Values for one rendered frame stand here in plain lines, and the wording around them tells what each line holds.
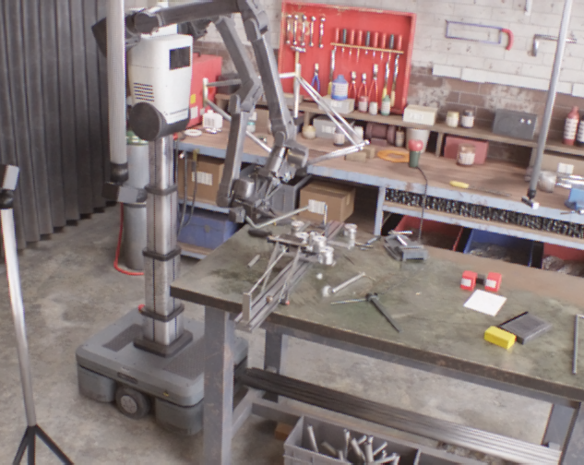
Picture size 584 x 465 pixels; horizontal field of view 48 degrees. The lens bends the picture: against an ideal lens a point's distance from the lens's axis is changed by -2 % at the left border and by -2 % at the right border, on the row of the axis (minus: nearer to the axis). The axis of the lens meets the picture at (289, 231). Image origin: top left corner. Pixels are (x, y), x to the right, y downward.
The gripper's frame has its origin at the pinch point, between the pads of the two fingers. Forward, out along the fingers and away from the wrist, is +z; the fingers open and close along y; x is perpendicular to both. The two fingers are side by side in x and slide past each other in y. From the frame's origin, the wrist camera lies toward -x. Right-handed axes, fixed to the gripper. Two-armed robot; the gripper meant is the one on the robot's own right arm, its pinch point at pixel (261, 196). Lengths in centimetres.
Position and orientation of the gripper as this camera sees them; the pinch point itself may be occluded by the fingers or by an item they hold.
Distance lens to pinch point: 232.4
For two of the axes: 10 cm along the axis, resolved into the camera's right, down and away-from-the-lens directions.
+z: -3.7, 9.3, -0.3
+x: -5.1, -2.3, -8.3
